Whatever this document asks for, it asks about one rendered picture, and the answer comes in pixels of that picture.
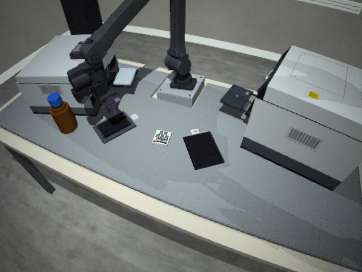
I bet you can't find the brown bottle with blue cap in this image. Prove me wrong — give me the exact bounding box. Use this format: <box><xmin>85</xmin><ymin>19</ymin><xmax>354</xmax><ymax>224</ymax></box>
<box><xmin>47</xmin><ymin>93</ymin><xmax>78</xmax><ymax>134</ymax></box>

